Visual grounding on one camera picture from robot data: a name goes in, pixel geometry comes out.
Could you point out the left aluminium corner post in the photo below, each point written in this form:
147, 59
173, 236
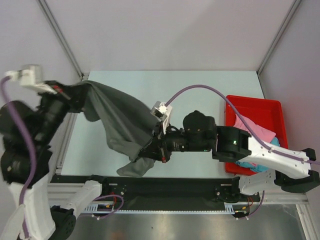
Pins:
57, 31

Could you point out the pink t shirt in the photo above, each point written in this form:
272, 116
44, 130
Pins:
263, 133

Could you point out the right cable duct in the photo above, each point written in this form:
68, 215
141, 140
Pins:
240, 207

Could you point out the aluminium corner post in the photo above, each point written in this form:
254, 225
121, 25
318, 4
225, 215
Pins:
279, 34
57, 31

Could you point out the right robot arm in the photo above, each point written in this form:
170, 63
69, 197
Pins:
288, 170

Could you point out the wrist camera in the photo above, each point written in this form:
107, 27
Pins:
163, 114
30, 76

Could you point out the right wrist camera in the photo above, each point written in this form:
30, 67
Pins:
163, 114

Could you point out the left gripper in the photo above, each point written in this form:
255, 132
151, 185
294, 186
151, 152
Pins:
73, 95

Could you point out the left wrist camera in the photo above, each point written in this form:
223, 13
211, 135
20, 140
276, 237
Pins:
30, 76

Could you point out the left cable duct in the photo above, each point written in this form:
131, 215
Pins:
99, 208

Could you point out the right aluminium corner post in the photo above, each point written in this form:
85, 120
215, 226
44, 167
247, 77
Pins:
279, 34

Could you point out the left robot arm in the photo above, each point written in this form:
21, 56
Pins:
25, 164

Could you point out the blue t shirt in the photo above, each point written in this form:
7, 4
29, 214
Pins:
257, 168

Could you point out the dark grey t shirt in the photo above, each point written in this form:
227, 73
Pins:
127, 122

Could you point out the cable duct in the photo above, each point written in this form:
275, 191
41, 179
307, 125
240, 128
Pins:
99, 208
240, 207

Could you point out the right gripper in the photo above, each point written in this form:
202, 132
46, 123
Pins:
157, 147

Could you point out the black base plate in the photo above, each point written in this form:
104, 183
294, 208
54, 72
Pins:
151, 194

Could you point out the red plastic bin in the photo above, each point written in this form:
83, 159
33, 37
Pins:
265, 113

